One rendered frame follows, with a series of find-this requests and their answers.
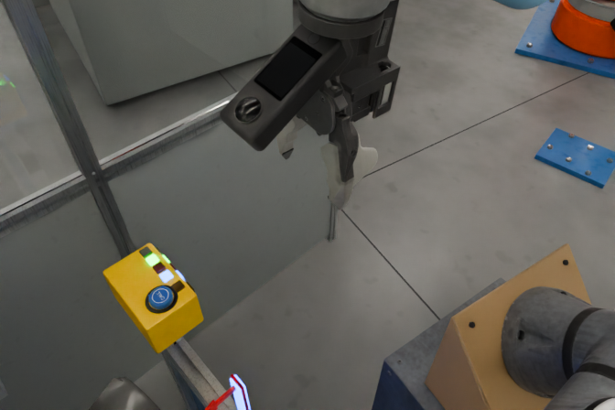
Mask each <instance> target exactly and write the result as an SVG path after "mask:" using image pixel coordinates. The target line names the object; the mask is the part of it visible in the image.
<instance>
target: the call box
mask: <svg viewBox="0 0 615 410"><path fill-rule="evenodd" d="M146 246H148V248H149V249H150V250H151V251H152V253H151V254H150V255H152V254H154V255H155V256H156V257H157V258H158V260H159V261H158V262H157V263H155V264H153V265H150V264H149V263H148V262H147V261H146V258H147V257H149V256H150V255H149V256H147V257H146V258H144V257H143V256H142V255H141V254H140V253H139V251H140V250H142V249H143V248H145V247H146ZM159 262H161V263H162V264H163V265H164V266H165V267H166V269H165V270H164V271H162V272H161V273H159V274H157V273H156V271H155V270H154V269H153V266H154V265H156V264H158V263H159ZM167 270H168V271H169V272H170V273H171V274H172V275H173V277H172V278H171V279H169V280H168V281H166V283H165V282H164V281H163V280H162V279H161V278H160V276H159V275H161V274H162V273H164V272H165V271H167ZM102 273H103V275H104V277H105V279H106V281H107V283H108V285H109V287H110V288H111V290H112V292H113V295H114V296H115V298H116V299H117V301H118V302H119V303H120V305H121V306H122V308H123V309H124V311H125V312H126V313H127V315H128V316H129V317H130V319H131V320H132V321H133V322H134V323H135V325H136V326H137V327H138V329H139V330H140V331H141V333H142V334H143V335H144V337H145V338H146V340H147V341H148V343H149V344H150V345H151V347H152V348H153V349H154V351H155V352H156V353H160V352H162V351H163V350H165V349H166V348H167V347H169V346H170V345H171V344H173V343H174V342H175V341H177V340H178V339H180V338H181V337H182V336H184V335H185V334H186V333H188V332H189V331H190V330H192V329H193V328H195V327H196V326H197V325H199V324H200V323H201V322H202V321H203V316H202V313H201V309H200V304H199V301H198V298H197V295H196V294H195V292H194V291H193V290H192V289H191V288H190V287H189V285H188V284H187V283H186V282H185V281H184V280H183V279H182V278H181V276H180V275H179V274H178V273H177V272H176V271H175V269H174V268H173V267H172V266H171V265H170V264H169V263H168V261H167V260H166V259H165V258H164V257H163V256H162V255H161V253H160V252H159V251H158V250H157V249H156V248H155V246H154V245H153V244H152V243H148V244H146V245H145V246H143V247H141V248H140V249H138V250H136V251H135V252H133V253H132V254H129V255H128V256H126V257H125V258H124V259H122V260H121V261H119V262H117V263H116V264H113V265H112V266H110V267H109V268H107V269H105V270H104V271H103V272H102ZM178 280H180V281H181V282H182V283H183V284H184V286H185V288H184V289H182V290H181V291H179V292H178V293H176V291H175V290H174V289H173V288H172V287H171V286H172V285H173V284H175V283H176V282H177V281H178ZM161 286H166V287H168V288H170V289H171V291H172V293H173V301H172V303H171V304H170V305H169V306H168V307H166V308H163V309H155V308H153V307H151V305H150V303H149V296H148V295H150V293H151V292H152V291H153V290H154V289H156V288H158V287H161Z"/></svg>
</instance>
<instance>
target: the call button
mask: <svg viewBox="0 0 615 410"><path fill-rule="evenodd" d="M148 296H149V303H150V305H151V307H152V308H155V309H163V308H167V307H168V306H169V305H170V304H171V303H172V301H173V293H172V291H171V289H170V288H168V287H166V286H161V287H158V288H156V289H154V290H153V291H152V292H151V293H150V295H148Z"/></svg>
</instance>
